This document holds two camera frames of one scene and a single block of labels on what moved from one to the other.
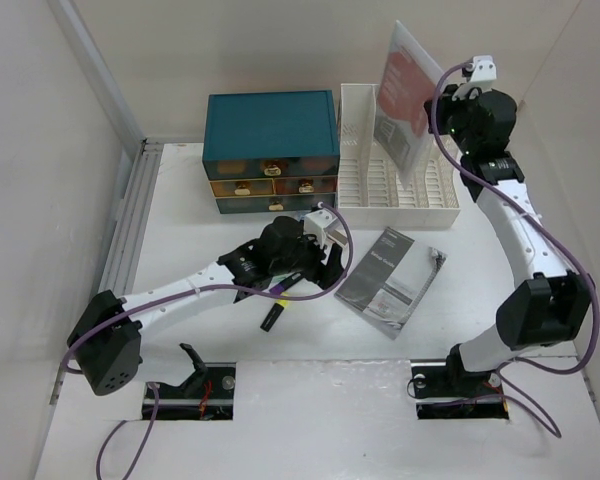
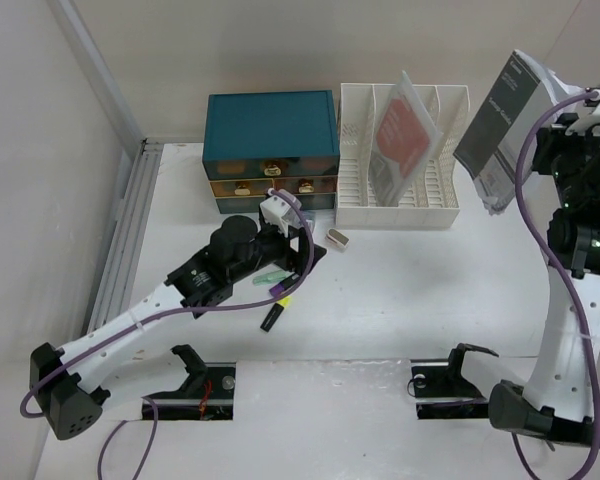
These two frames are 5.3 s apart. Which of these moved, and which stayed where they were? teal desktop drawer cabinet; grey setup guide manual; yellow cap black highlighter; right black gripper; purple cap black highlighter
Moved: right black gripper; grey setup guide manual
Stayed: yellow cap black highlighter; teal desktop drawer cabinet; purple cap black highlighter
